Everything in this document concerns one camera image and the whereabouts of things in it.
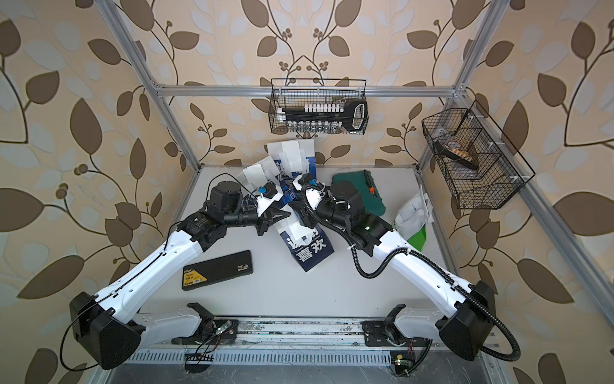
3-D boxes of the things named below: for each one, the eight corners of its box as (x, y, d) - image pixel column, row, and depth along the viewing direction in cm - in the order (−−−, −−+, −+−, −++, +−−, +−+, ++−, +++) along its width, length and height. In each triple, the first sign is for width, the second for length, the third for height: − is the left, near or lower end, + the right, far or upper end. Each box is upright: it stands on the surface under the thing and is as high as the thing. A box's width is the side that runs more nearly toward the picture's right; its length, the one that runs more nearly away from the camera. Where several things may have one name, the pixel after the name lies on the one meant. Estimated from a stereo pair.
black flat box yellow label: (184, 291, 85) (181, 289, 83) (186, 269, 90) (182, 266, 88) (253, 272, 89) (251, 270, 87) (250, 252, 94) (249, 249, 92)
